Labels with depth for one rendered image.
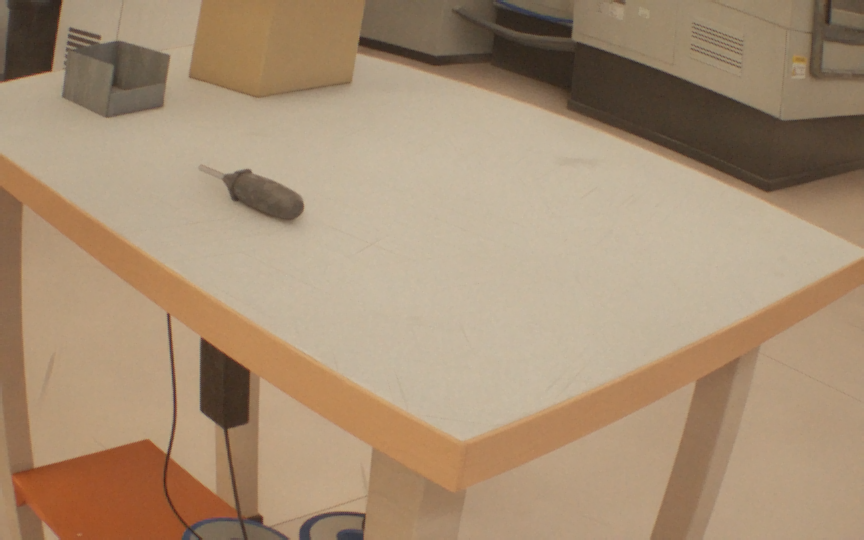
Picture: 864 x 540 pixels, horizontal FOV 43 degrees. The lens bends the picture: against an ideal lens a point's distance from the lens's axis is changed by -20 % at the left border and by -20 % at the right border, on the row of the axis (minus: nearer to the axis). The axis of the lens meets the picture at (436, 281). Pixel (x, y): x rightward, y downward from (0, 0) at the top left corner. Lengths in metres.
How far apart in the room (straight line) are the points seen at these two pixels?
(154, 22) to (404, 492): 3.24
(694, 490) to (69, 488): 0.96
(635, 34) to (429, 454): 4.83
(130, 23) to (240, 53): 2.63
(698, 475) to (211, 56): 0.89
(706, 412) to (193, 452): 1.38
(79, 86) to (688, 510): 1.00
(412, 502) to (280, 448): 1.64
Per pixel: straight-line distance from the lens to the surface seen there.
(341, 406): 0.94
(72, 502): 1.88
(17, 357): 1.86
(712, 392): 1.51
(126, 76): 1.75
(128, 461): 2.01
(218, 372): 1.23
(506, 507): 2.59
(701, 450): 1.54
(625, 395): 1.01
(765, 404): 3.26
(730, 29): 5.35
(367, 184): 1.36
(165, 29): 4.12
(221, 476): 2.30
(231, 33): 1.74
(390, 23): 6.68
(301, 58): 1.73
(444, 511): 1.10
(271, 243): 1.17
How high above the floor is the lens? 1.31
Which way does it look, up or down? 21 degrees down
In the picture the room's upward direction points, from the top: 8 degrees clockwise
